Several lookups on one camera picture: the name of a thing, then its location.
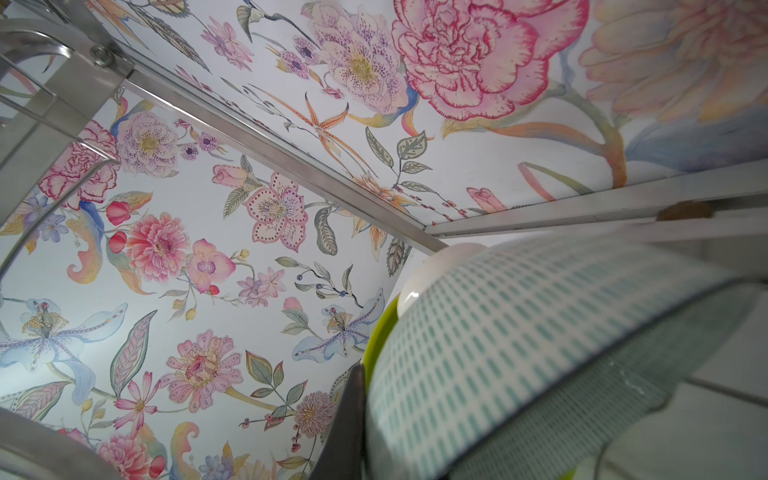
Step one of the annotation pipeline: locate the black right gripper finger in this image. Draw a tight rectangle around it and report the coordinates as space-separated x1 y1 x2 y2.
309 362 366 480

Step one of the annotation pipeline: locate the lime green plastic bowl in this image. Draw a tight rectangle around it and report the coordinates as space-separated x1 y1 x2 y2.
362 295 399 389

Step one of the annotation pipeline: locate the pale teal ceramic bowl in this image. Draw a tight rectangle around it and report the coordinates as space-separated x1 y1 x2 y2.
365 235 760 479

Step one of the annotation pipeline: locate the stainless steel dish rack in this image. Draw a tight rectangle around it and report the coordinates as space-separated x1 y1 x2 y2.
0 0 136 283

